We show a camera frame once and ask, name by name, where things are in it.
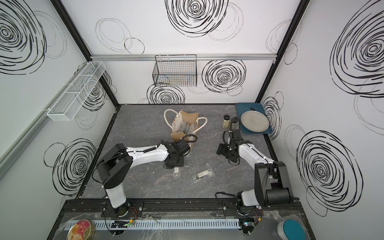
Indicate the spice jar pale contents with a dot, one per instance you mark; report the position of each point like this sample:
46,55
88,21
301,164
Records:
226,122

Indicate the clear compass case lone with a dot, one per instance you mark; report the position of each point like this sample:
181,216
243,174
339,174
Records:
202,175

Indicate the black corner frame post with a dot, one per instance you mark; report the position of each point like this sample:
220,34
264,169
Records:
303,4
65,17

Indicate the teal rectangular tray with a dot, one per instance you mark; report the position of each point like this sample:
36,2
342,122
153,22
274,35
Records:
243,107

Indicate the grey round plate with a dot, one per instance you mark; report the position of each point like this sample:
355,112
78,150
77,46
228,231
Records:
255,121

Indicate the spice jar green herbs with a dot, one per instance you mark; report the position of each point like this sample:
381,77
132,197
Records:
234,124

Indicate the black corner frame post left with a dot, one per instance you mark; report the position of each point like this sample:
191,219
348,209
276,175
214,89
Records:
65,17

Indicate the clear compass case blue compass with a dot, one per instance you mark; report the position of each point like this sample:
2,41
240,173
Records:
188,128

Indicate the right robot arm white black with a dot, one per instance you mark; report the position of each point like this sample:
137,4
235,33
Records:
272,184

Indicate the white slotted cable duct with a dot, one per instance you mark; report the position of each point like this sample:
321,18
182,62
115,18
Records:
167,224

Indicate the aluminium wall rail back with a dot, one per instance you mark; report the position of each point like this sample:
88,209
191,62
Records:
184,57

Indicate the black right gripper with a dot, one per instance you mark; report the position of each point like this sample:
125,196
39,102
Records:
221,149

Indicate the black wire wall basket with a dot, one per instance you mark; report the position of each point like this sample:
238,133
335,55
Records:
176,73

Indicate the colourful round tin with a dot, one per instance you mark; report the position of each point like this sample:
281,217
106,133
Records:
81,230

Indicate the black corner frame post right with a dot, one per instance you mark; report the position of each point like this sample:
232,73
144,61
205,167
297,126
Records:
303,4

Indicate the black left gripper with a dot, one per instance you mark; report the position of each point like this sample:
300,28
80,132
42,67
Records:
170,165

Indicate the burlap canvas cat bag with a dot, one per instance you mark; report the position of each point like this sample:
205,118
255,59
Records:
181,117

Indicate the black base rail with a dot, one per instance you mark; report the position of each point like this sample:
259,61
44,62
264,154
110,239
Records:
140,208

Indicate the aluminium wall rail left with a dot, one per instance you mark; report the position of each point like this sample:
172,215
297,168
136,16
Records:
13,153

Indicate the white wire wall shelf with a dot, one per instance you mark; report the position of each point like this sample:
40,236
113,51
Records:
84,91

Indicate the aluminium wall rail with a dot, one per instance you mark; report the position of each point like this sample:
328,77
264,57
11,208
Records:
13,153
184,57

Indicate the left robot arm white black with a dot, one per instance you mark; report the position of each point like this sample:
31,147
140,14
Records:
113,167

